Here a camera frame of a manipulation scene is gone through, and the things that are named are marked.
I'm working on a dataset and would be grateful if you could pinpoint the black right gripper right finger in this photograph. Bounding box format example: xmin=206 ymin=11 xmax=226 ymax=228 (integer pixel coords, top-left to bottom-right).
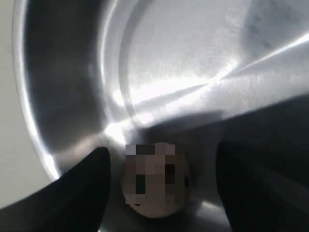
xmin=216 ymin=141 xmax=309 ymax=232

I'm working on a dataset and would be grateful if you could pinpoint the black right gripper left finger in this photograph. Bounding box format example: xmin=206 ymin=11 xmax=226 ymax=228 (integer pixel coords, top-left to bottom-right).
xmin=0 ymin=147 xmax=111 ymax=232

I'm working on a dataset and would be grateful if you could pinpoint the wooden die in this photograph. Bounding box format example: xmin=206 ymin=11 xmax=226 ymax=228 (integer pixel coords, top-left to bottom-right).
xmin=122 ymin=143 xmax=190 ymax=218

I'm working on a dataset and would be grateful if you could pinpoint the stainless steel round bowl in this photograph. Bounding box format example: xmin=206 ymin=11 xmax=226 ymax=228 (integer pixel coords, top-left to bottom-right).
xmin=13 ymin=0 xmax=309 ymax=232

